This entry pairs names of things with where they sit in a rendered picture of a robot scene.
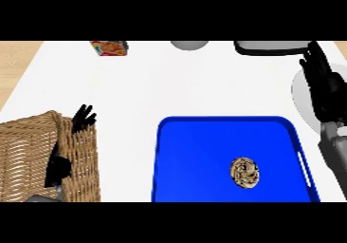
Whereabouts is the red printed can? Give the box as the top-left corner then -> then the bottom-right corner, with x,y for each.
90,40 -> 130,57

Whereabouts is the brown wicker basket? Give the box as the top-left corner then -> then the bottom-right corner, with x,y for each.
0,109 -> 102,203

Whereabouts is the blue plastic tray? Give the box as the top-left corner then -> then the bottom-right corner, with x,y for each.
149,115 -> 322,203

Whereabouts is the brown swirl cupcake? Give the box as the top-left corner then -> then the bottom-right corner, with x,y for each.
227,156 -> 261,190

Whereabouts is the grey round object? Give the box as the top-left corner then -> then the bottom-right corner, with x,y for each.
170,40 -> 211,51

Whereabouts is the white round plate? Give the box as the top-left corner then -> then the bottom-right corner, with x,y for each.
289,63 -> 347,134

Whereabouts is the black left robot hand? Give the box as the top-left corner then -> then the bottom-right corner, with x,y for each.
43,103 -> 97,189

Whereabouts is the black and grey appliance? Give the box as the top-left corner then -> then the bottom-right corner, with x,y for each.
232,40 -> 310,57

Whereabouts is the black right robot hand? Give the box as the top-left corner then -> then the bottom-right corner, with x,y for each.
298,41 -> 347,125

